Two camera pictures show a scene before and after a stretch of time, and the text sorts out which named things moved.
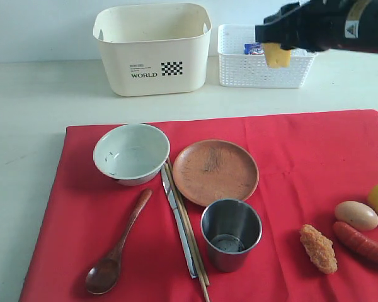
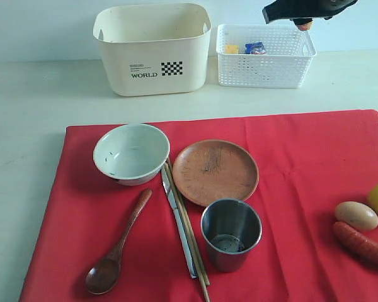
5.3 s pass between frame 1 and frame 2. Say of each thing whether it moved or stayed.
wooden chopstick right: stayed
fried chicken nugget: moved
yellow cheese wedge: moved
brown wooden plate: stayed
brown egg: stayed
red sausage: stayed
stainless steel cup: stayed
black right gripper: moved
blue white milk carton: stayed
